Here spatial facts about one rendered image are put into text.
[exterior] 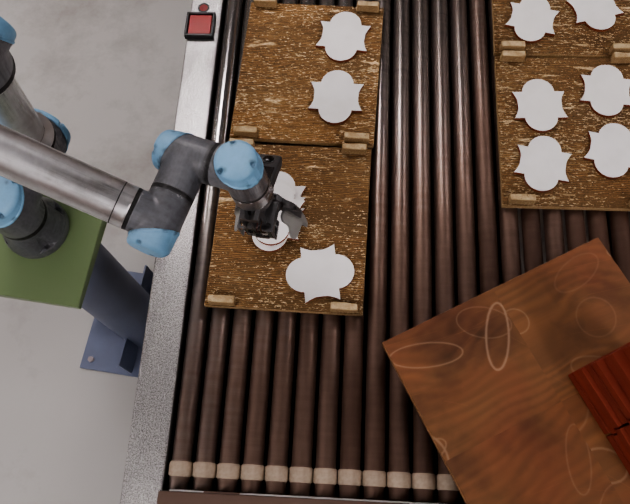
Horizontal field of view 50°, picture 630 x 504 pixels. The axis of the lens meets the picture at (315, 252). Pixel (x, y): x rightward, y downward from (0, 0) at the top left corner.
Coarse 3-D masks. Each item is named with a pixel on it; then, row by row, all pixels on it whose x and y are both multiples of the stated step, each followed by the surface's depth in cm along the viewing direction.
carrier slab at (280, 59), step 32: (256, 32) 173; (288, 32) 173; (320, 32) 172; (256, 64) 170; (288, 64) 169; (320, 64) 169; (352, 64) 168; (256, 96) 166; (288, 96) 166; (288, 128) 163; (320, 128) 162; (352, 128) 162
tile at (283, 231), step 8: (280, 184) 153; (280, 192) 152; (288, 192) 152; (288, 200) 151; (296, 200) 151; (280, 224) 149; (280, 232) 149; (288, 232) 149; (264, 240) 148; (272, 240) 148; (280, 240) 148
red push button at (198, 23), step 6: (192, 18) 177; (198, 18) 177; (204, 18) 177; (210, 18) 177; (192, 24) 176; (198, 24) 176; (204, 24) 176; (210, 24) 176; (192, 30) 175; (198, 30) 175; (204, 30) 175; (210, 30) 175
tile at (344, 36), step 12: (348, 12) 173; (324, 24) 172; (336, 24) 172; (348, 24) 172; (360, 24) 172; (324, 36) 171; (336, 36) 171; (348, 36) 170; (360, 36) 170; (336, 48) 169; (348, 48) 169; (360, 48) 169; (336, 60) 168; (348, 60) 169
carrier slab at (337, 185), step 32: (288, 160) 160; (320, 160) 159; (352, 160) 159; (224, 192) 157; (320, 192) 156; (352, 192) 156; (224, 224) 154; (320, 224) 153; (352, 224) 153; (224, 256) 152; (256, 256) 151; (288, 256) 151; (352, 256) 150; (224, 288) 149; (256, 288) 148; (288, 288) 148; (352, 288) 147
